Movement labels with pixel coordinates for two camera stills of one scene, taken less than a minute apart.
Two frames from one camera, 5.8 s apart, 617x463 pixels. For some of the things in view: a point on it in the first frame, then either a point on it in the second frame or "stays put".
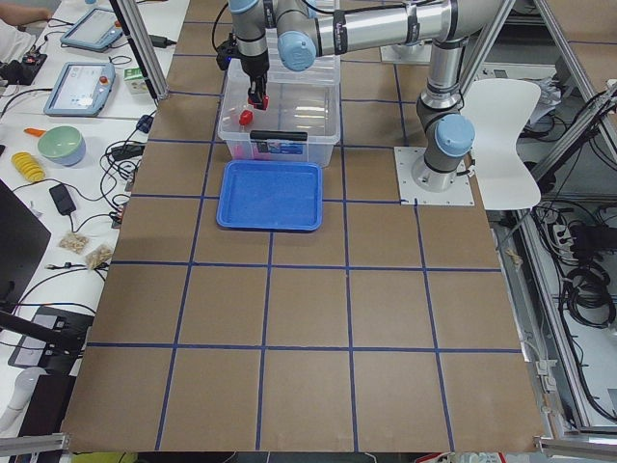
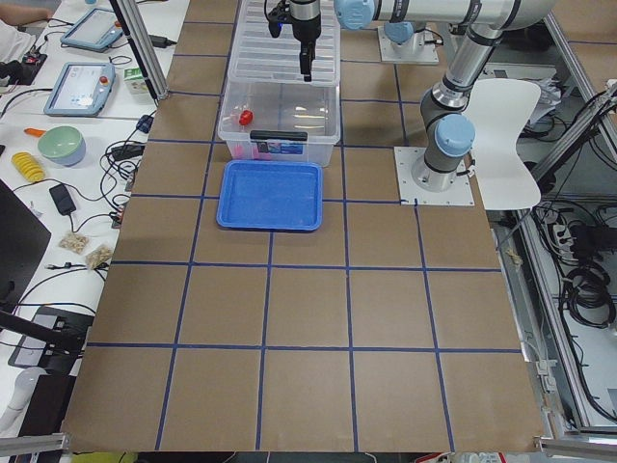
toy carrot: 35,131 stays put
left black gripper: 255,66 -> 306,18
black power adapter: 62,199 stays put
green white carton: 134,80 stays put
